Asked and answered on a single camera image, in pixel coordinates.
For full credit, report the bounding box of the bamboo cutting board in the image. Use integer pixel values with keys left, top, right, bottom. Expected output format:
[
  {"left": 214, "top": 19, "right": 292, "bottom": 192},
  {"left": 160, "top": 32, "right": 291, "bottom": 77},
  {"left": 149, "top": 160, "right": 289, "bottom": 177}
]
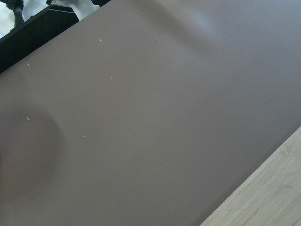
[{"left": 202, "top": 129, "right": 301, "bottom": 226}]

